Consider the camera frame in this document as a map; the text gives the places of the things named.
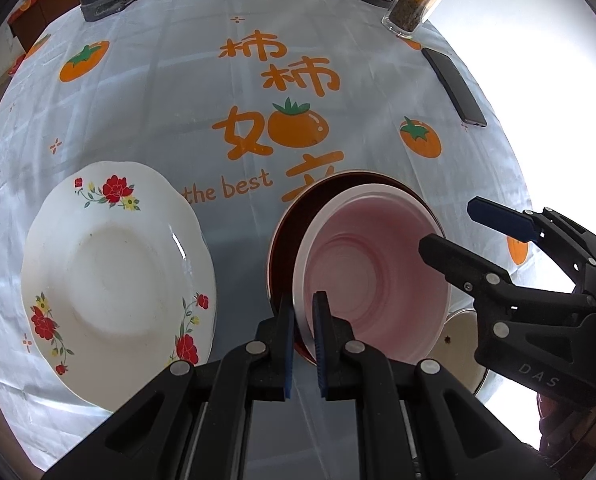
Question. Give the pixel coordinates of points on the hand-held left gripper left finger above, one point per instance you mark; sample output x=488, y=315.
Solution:
x=289, y=355

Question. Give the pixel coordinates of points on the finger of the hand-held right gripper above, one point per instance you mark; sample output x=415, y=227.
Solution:
x=448, y=260
x=498, y=217

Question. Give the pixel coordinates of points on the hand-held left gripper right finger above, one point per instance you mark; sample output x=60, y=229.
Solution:
x=320, y=350

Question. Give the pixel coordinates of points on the pink plastic bowl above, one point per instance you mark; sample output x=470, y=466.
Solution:
x=378, y=270

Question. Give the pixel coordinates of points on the red bowl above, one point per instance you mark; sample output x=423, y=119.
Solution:
x=288, y=240

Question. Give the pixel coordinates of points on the white plate with red flowers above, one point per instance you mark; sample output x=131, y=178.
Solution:
x=113, y=280

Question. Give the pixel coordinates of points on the white bowl with metal rim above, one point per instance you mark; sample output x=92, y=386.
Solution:
x=458, y=352

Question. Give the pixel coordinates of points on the black smartphone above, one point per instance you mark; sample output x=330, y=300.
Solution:
x=455, y=87

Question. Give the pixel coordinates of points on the persimmon print tablecloth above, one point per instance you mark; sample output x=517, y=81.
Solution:
x=178, y=110

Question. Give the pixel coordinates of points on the brown wooden cabinet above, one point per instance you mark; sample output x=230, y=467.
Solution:
x=53, y=10

